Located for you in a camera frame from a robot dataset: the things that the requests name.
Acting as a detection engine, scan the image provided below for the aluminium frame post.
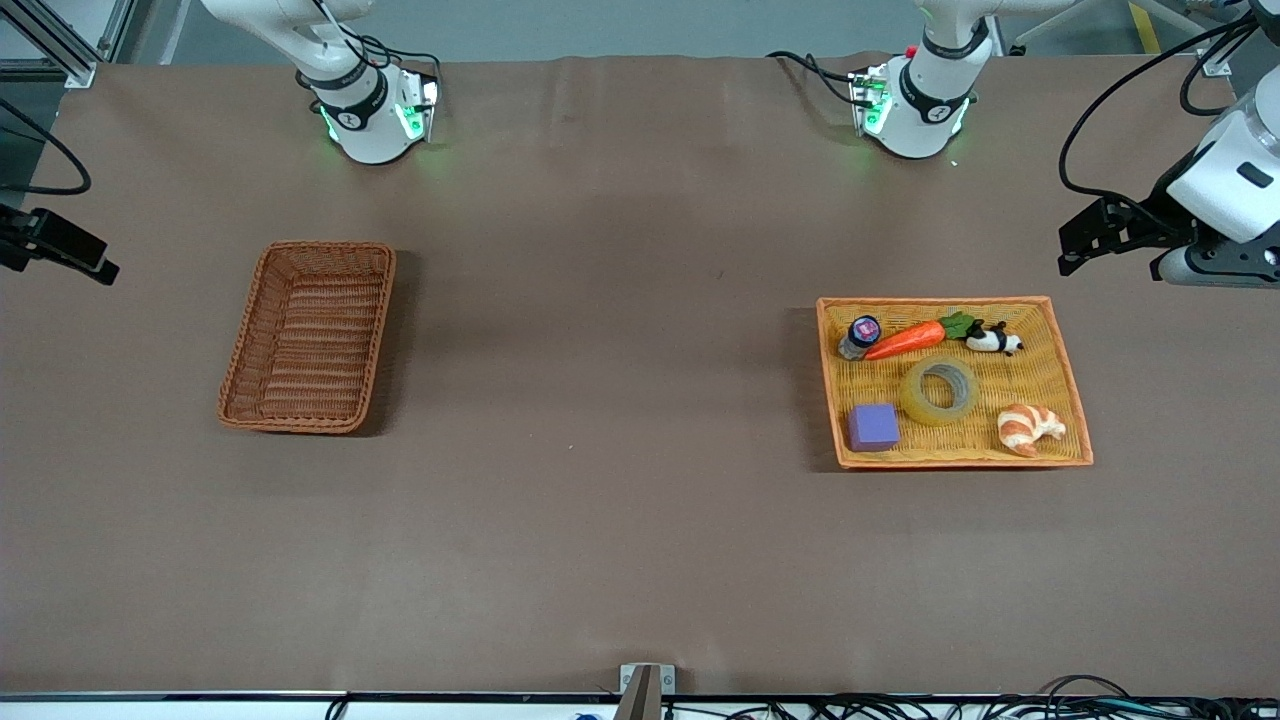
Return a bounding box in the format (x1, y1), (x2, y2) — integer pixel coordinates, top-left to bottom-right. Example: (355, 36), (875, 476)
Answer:
(0, 0), (136, 89)
(1200, 0), (1263, 77)

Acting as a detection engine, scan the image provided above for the brown wicker basket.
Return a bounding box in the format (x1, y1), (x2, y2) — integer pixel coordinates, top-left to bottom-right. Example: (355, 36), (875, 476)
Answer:
(217, 240), (397, 435)

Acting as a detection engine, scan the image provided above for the clear yellowish tape roll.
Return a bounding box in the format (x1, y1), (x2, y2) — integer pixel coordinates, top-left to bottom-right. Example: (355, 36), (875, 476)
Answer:
(898, 355), (980, 428)

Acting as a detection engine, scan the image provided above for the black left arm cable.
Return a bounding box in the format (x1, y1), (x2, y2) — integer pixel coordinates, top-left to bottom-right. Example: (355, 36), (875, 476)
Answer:
(1058, 18), (1263, 206)

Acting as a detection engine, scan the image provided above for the brown table cover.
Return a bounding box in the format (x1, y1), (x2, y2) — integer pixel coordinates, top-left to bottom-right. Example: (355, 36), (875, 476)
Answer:
(0, 55), (1280, 696)

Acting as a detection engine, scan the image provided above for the black right base cable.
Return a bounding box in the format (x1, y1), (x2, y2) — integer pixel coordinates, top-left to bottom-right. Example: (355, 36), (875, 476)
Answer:
(300, 0), (444, 86)

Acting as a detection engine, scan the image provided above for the black base cable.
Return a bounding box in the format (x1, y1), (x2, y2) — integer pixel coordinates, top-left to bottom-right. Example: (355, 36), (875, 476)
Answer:
(767, 50), (863, 107)
(300, 0), (444, 86)

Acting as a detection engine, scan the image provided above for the purple foam cube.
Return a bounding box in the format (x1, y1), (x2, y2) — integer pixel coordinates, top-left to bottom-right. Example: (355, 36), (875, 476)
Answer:
(848, 403), (901, 453)

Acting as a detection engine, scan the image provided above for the black left base cable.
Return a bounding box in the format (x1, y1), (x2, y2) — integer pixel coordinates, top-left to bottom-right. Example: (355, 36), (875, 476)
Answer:
(767, 50), (863, 107)

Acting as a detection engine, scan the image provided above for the small jar purple lid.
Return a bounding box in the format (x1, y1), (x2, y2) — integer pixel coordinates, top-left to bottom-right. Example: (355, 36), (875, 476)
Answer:
(838, 315), (882, 361)

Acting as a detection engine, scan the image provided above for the orange toy carrot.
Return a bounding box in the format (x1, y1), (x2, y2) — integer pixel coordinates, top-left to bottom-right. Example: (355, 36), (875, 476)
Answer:
(863, 311), (979, 362)

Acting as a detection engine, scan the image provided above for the black white panda toy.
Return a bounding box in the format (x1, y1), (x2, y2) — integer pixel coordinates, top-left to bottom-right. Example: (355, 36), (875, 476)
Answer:
(964, 320), (1025, 357)

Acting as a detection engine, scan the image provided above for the grey metal camera bracket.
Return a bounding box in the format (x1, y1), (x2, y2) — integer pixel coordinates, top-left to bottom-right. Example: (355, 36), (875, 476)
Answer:
(619, 663), (677, 720)

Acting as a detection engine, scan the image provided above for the orange wicker basket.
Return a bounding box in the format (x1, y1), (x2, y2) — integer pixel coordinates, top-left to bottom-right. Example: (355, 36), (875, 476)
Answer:
(816, 296), (1094, 470)

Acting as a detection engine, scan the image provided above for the black cable bundle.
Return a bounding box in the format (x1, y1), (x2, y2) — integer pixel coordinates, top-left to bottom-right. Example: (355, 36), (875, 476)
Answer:
(660, 675), (1280, 720)

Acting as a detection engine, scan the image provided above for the toy croissant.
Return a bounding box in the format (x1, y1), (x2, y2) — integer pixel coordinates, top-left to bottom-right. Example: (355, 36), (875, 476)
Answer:
(997, 403), (1068, 458)

